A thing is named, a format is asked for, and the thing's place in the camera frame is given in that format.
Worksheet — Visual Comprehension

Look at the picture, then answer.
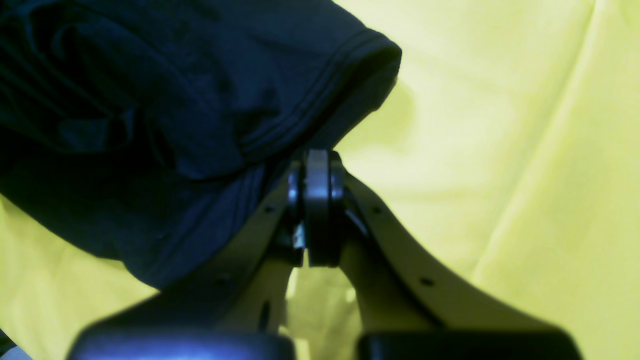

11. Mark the yellow table cloth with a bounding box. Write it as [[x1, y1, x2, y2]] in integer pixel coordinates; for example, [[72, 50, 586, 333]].
[[1, 0, 639, 360]]

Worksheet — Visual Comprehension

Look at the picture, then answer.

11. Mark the dark navy T-shirt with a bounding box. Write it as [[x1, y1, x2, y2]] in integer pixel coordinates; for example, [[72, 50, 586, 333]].
[[0, 0, 402, 289]]

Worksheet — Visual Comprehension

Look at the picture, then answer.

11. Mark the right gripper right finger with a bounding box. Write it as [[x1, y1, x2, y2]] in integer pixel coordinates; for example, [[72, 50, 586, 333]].
[[320, 150, 582, 360]]

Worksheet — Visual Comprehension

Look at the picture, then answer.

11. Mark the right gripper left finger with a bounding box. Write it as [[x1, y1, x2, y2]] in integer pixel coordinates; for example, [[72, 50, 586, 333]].
[[68, 150, 318, 360]]

